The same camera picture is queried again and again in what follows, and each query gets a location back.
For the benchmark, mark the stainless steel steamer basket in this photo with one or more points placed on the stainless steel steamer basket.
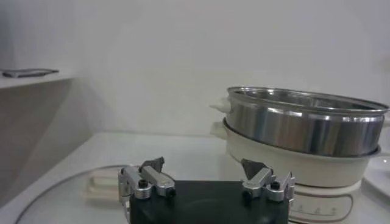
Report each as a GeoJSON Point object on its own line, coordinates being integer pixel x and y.
{"type": "Point", "coordinates": [304, 131]}

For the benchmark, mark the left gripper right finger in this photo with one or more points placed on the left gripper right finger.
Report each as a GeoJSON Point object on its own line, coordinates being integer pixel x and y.
{"type": "Point", "coordinates": [259, 181]}

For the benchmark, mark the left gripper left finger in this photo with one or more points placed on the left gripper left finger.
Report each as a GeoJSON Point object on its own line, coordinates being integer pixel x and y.
{"type": "Point", "coordinates": [158, 181]}

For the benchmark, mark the white side table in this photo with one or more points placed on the white side table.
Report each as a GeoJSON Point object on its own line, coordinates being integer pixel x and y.
{"type": "Point", "coordinates": [30, 121]}

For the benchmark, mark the cream electric cooker base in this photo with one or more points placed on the cream electric cooker base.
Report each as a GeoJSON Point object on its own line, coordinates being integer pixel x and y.
{"type": "Point", "coordinates": [304, 170]}

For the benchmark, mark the grey usb hub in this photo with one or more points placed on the grey usb hub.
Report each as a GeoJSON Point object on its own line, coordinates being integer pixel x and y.
{"type": "Point", "coordinates": [24, 73]}

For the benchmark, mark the round glass lid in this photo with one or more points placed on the round glass lid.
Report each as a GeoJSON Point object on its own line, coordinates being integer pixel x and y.
{"type": "Point", "coordinates": [61, 201]}

